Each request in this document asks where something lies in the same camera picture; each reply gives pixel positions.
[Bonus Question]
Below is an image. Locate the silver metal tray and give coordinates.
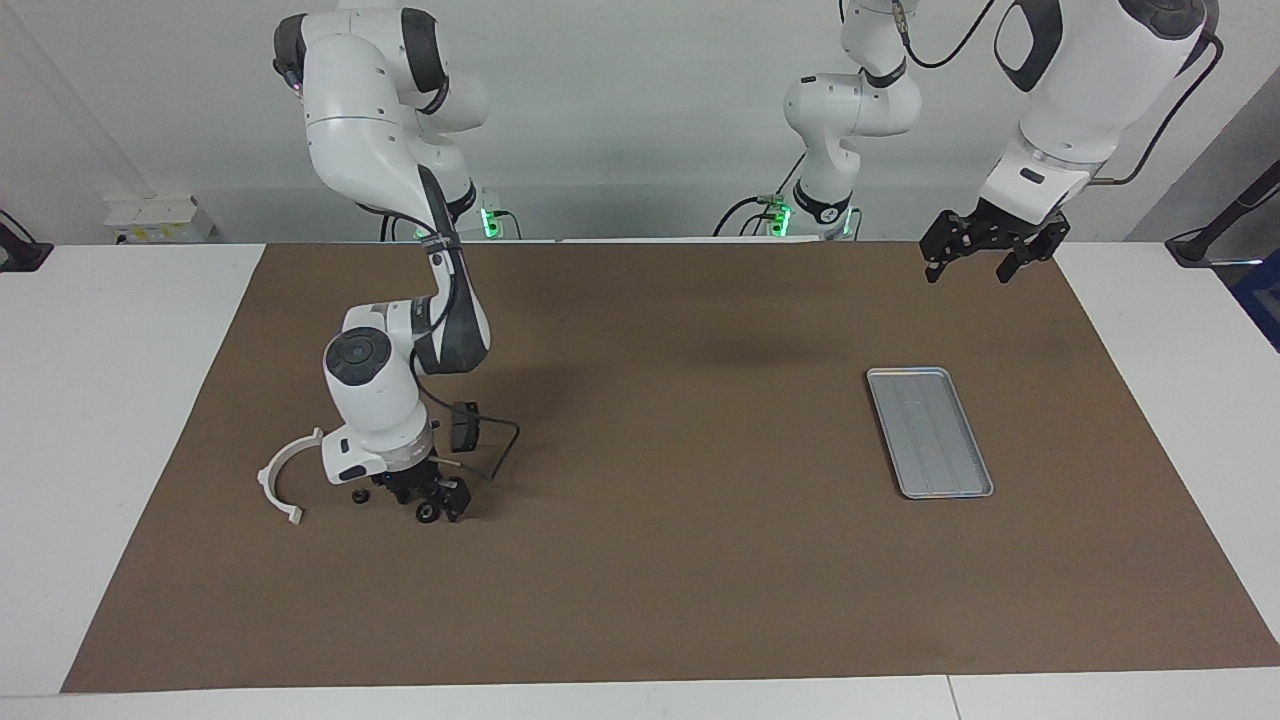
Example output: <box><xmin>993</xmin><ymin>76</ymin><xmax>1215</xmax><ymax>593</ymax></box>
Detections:
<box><xmin>866</xmin><ymin>366</ymin><xmax>995</xmax><ymax>500</ymax></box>

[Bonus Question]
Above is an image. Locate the black angled stand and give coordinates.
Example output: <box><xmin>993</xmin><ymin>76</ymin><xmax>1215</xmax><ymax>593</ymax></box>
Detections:
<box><xmin>1166</xmin><ymin>158</ymin><xmax>1280</xmax><ymax>268</ymax></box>

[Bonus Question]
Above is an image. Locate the brown table mat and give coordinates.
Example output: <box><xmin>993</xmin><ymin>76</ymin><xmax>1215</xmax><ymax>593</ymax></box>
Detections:
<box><xmin>60</xmin><ymin>240</ymin><xmax>1280</xmax><ymax>694</ymax></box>

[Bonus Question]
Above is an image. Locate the blue bin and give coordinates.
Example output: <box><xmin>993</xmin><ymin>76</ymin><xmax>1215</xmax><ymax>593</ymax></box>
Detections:
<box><xmin>1232</xmin><ymin>250</ymin><xmax>1280</xmax><ymax>353</ymax></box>

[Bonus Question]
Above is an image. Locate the black stand base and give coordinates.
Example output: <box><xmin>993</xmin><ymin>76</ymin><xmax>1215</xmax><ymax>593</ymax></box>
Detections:
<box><xmin>0</xmin><ymin>210</ymin><xmax>54</xmax><ymax>273</ymax></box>

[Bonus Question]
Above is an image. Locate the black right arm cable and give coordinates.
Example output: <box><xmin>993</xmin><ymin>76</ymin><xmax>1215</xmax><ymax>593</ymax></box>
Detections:
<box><xmin>408</xmin><ymin>300</ymin><xmax>522</xmax><ymax>482</ymax></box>

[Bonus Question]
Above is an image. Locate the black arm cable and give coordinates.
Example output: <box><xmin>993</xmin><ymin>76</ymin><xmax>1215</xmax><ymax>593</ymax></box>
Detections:
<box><xmin>895</xmin><ymin>0</ymin><xmax>1223</xmax><ymax>186</ymax></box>
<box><xmin>408</xmin><ymin>300</ymin><xmax>522</xmax><ymax>482</ymax></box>

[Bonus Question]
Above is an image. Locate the white half-ring bracket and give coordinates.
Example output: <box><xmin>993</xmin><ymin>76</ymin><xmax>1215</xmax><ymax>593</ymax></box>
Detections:
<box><xmin>257</xmin><ymin>427</ymin><xmax>326</xmax><ymax>526</ymax></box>

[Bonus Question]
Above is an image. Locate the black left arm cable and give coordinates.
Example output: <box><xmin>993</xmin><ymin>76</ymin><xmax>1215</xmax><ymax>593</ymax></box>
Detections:
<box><xmin>895</xmin><ymin>0</ymin><xmax>1223</xmax><ymax>186</ymax></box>

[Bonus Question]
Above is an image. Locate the black base power cable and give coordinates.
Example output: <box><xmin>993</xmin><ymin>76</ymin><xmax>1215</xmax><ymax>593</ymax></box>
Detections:
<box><xmin>713</xmin><ymin>152</ymin><xmax>806</xmax><ymax>238</ymax></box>

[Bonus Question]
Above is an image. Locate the white box by wall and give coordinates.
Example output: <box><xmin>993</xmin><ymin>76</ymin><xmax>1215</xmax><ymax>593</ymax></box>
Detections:
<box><xmin>104</xmin><ymin>194</ymin><xmax>216</xmax><ymax>244</ymax></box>

